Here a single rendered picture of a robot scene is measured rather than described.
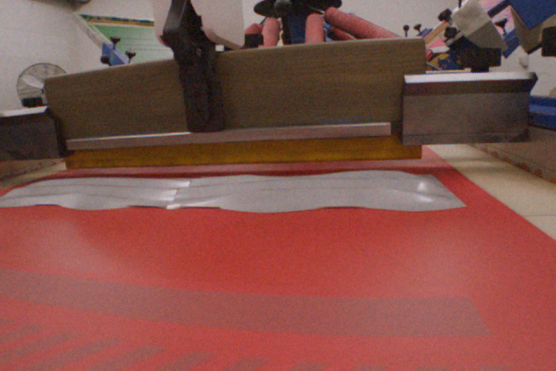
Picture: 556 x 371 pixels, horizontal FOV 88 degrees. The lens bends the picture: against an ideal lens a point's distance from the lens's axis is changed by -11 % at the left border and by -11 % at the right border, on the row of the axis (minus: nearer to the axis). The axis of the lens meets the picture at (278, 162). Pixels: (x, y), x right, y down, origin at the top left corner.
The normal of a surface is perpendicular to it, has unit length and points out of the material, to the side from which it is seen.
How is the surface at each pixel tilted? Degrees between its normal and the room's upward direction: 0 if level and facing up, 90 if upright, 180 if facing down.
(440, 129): 90
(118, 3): 90
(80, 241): 0
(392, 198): 35
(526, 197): 0
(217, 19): 94
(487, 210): 0
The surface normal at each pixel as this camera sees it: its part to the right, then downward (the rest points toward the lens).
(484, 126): -0.17, 0.22
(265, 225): -0.07, -0.97
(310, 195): -0.15, -0.65
